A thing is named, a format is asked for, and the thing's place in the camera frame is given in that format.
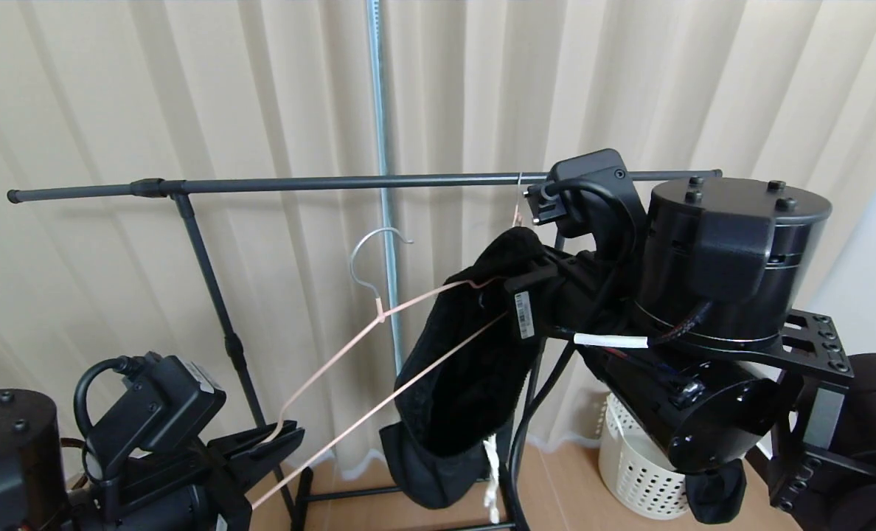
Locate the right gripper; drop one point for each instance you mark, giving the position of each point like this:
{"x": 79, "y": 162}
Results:
{"x": 578, "y": 295}

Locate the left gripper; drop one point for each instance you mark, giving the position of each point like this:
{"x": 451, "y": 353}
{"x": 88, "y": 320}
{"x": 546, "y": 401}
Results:
{"x": 172, "y": 509}

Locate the pink clothes hanger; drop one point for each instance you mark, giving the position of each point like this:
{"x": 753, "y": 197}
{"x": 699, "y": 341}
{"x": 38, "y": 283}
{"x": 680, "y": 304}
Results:
{"x": 335, "y": 365}
{"x": 517, "y": 215}

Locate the black shorts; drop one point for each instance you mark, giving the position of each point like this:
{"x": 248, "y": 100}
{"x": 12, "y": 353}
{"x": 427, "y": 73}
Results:
{"x": 467, "y": 369}

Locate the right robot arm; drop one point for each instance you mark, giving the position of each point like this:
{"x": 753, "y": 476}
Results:
{"x": 733, "y": 258}

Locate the white laundry basket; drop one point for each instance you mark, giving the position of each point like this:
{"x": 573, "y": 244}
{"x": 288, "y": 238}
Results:
{"x": 637, "y": 464}

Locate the black clothes rack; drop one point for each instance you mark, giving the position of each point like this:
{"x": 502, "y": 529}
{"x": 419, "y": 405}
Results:
{"x": 261, "y": 184}

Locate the black garment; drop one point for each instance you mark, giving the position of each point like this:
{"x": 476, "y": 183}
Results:
{"x": 714, "y": 494}

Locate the beige curtain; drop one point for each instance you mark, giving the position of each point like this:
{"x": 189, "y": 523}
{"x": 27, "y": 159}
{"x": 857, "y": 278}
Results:
{"x": 113, "y": 88}

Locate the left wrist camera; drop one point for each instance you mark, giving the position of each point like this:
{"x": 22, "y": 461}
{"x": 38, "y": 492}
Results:
{"x": 165, "y": 405}

